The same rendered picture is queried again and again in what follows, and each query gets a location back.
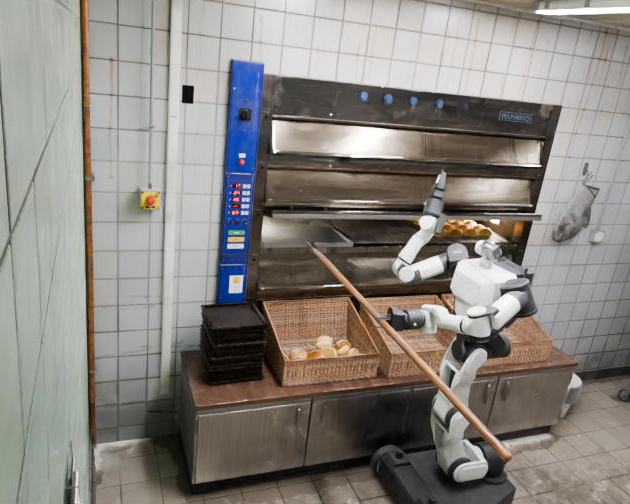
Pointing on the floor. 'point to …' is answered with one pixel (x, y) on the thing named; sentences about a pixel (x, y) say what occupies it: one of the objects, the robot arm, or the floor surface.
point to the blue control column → (243, 131)
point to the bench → (345, 418)
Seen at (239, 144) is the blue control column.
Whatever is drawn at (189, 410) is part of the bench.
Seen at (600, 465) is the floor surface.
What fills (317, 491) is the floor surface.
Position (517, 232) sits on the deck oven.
